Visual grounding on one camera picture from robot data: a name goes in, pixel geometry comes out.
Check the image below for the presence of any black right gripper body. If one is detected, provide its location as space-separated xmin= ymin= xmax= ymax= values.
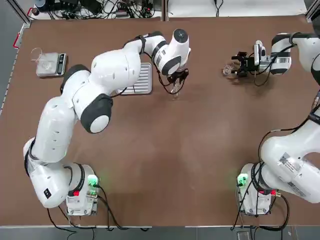
xmin=243 ymin=56 xmax=260 ymax=75

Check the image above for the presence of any glass alcohol lamp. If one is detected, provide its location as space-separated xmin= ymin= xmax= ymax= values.
xmin=170 ymin=81 xmax=183 ymax=96

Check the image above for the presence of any small glass beaker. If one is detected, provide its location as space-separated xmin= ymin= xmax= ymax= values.
xmin=221 ymin=63 xmax=238 ymax=79

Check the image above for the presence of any large glass beaker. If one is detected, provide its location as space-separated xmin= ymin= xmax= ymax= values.
xmin=30 ymin=47 xmax=57 ymax=73

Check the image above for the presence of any ribbed metal tray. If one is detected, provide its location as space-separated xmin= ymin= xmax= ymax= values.
xmin=116 ymin=62 xmax=153 ymax=96

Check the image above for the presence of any silver digital scale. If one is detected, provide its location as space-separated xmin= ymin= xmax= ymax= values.
xmin=35 ymin=52 xmax=68 ymax=78

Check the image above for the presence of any aluminium frame post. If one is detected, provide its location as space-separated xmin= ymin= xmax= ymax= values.
xmin=161 ymin=0 xmax=169 ymax=23
xmin=304 ymin=0 xmax=320 ymax=23
xmin=14 ymin=0 xmax=33 ymax=27

